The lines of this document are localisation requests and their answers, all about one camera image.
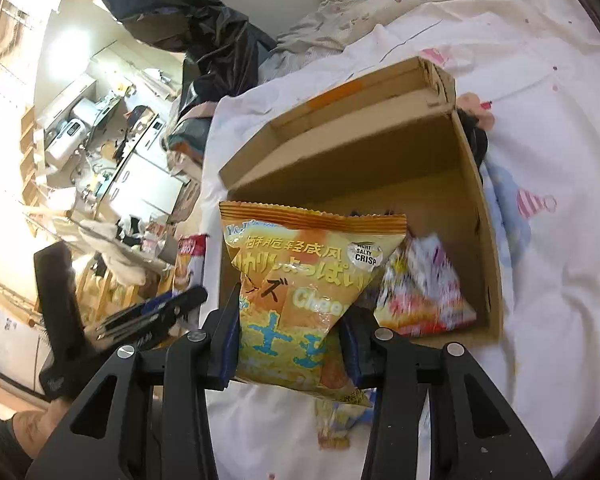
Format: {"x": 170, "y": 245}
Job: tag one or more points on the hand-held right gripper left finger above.
{"x": 227, "y": 345}

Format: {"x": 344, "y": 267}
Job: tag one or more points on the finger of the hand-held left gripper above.
{"x": 145, "y": 341}
{"x": 170, "y": 302}

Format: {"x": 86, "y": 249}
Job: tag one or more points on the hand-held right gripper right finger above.
{"x": 352, "y": 352}

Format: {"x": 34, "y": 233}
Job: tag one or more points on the red white snack packet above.
{"x": 192, "y": 265}

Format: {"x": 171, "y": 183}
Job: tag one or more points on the yellow orange chip bag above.
{"x": 290, "y": 310}

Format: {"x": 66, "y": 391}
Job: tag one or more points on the white chip bag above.
{"x": 425, "y": 290}

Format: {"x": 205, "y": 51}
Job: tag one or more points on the brown cardboard box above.
{"x": 380, "y": 160}

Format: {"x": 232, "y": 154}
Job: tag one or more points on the person's left forearm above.
{"x": 22, "y": 427}

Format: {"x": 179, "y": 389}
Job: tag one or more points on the cream hanging cloth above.
{"x": 120, "y": 250}

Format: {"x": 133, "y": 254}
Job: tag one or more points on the blue yellow snack packet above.
{"x": 337, "y": 425}

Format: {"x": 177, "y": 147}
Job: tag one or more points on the white kitchen base cabinet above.
{"x": 145, "y": 185}

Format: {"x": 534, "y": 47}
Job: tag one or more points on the teal orange bag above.
{"x": 187, "y": 135}

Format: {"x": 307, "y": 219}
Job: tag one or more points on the white water heater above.
{"x": 72, "y": 127}

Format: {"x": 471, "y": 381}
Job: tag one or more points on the small black pink item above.
{"x": 475, "y": 120}

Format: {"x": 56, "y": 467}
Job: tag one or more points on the black plastic sheet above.
{"x": 205, "y": 25}

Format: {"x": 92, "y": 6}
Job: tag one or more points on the beige patterned duvet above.
{"x": 360, "y": 20}

